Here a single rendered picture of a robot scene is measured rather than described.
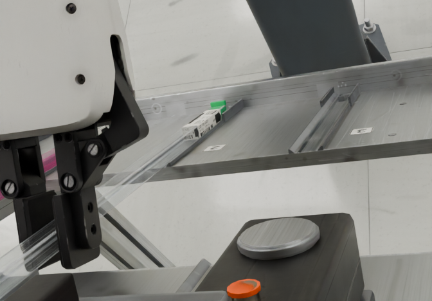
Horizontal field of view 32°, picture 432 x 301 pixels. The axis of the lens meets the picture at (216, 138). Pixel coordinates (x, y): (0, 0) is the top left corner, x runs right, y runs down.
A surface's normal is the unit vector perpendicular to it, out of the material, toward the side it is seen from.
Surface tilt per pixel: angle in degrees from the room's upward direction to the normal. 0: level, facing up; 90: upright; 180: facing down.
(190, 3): 0
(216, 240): 0
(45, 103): 35
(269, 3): 90
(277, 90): 46
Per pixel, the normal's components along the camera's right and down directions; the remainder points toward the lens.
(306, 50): 0.14, 0.80
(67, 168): -0.33, 0.09
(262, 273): -0.19, -0.96
